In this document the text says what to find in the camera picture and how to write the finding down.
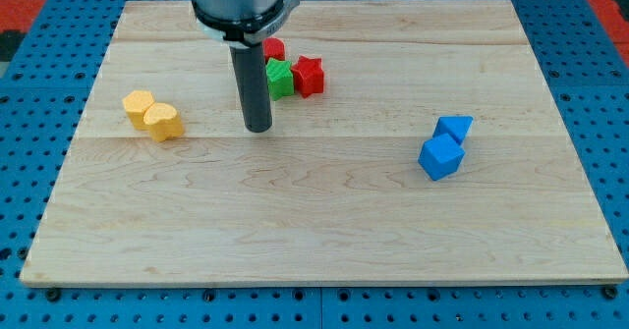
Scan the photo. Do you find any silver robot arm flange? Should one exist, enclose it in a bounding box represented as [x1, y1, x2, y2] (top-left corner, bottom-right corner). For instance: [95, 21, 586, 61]
[191, 0, 301, 48]

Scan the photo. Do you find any green star block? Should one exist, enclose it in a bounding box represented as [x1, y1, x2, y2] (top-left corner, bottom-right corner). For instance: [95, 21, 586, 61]
[266, 58, 294, 101]

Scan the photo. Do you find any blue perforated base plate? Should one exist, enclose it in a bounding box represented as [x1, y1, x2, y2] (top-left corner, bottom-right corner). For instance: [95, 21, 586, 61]
[1, 0, 628, 328]

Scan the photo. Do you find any red star block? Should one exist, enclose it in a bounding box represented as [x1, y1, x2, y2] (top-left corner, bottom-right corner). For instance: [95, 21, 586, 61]
[291, 56, 325, 98]

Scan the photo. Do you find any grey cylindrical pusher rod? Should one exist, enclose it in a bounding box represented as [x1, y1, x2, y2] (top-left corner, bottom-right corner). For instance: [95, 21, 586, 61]
[230, 44, 272, 133]

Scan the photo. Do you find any blue triangle block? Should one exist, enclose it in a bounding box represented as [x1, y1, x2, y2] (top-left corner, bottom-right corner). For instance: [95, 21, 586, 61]
[432, 116, 474, 145]

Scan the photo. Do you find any yellow hexagon block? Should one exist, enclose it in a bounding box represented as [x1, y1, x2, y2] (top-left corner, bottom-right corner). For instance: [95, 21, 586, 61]
[122, 90, 155, 131]

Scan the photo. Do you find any red cylinder block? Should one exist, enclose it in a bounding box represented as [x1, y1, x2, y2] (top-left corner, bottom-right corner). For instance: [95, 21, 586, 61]
[262, 37, 286, 62]

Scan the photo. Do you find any yellow heart block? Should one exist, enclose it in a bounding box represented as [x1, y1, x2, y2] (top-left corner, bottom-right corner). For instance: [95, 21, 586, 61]
[143, 102, 185, 142]

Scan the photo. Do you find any light wooden board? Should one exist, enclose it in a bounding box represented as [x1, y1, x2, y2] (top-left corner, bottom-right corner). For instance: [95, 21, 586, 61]
[21, 0, 628, 288]

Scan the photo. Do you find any blue cube block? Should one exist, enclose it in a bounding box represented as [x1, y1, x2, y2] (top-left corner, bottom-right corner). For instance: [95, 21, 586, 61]
[418, 134, 465, 181]

